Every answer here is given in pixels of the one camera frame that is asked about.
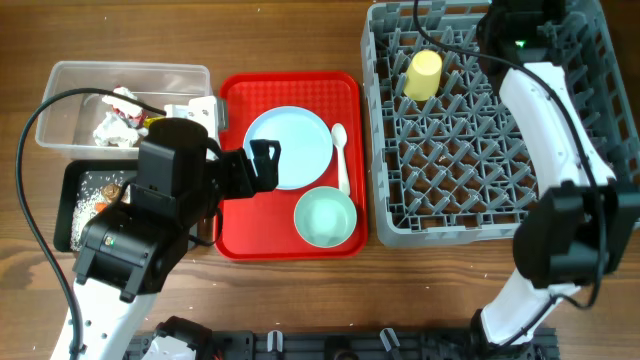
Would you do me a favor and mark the black plastic tray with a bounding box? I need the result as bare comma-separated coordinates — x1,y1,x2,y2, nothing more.
53,158,201,254

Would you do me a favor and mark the large light blue plate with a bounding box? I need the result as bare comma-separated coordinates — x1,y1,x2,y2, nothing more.
243,106,333,190

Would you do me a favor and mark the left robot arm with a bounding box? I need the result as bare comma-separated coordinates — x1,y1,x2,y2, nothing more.
52,118,281,359

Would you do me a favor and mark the white tissue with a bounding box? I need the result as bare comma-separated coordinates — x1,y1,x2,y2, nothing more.
101,85,141,114
93,112,148,148

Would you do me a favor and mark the teal green bowl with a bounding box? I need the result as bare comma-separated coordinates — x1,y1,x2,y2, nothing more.
293,186,358,249

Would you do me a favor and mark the grey dishwasher rack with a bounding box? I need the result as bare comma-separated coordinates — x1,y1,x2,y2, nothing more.
361,1,639,247

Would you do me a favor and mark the yellow plastic cup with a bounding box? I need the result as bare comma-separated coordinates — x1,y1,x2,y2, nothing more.
403,50,442,101

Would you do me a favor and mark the red serving tray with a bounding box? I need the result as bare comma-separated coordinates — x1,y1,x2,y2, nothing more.
214,71,368,261

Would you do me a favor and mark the white plastic spoon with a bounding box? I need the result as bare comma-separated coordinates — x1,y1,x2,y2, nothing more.
331,123,351,196

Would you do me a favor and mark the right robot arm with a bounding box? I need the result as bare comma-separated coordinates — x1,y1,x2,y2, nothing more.
477,1,639,354

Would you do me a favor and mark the yellow wrapper strip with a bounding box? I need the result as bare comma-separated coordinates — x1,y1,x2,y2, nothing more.
143,117,162,128

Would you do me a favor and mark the clear plastic bin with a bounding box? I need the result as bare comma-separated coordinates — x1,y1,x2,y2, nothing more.
35,61,213,159

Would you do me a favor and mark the white rice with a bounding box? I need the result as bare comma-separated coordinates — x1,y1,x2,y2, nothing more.
69,170,135,251

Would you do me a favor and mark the brown food lump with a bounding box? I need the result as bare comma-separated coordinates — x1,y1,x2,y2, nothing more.
101,183,121,203

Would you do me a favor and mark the red foil wrapper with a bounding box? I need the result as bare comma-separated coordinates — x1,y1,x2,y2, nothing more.
115,109,147,129

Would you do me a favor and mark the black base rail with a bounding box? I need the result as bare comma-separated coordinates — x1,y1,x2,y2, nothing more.
122,327,560,360

